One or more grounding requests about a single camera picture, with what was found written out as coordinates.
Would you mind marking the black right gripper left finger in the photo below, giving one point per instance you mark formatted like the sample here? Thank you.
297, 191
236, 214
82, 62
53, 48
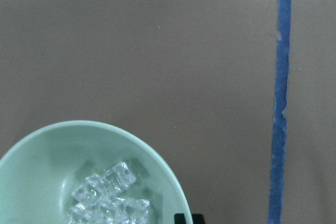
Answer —
179, 219

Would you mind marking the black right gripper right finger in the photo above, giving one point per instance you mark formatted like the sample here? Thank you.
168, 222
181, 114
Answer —
198, 219

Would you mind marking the green bowl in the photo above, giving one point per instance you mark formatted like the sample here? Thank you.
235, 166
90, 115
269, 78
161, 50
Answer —
39, 173

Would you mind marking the ice cubes in green bowl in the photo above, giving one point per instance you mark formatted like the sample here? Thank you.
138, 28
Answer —
100, 199

